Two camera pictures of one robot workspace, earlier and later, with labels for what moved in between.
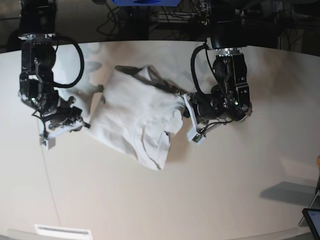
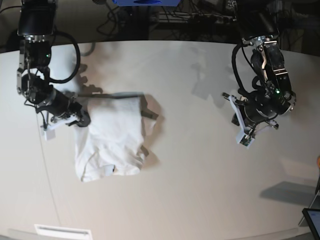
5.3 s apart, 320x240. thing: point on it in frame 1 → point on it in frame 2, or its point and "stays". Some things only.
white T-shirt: x=138 y=113 → x=112 y=143
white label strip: x=58 y=230 stays
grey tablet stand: x=303 y=222 stays
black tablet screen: x=312 y=217 stays
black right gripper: x=209 y=106 → x=261 y=105
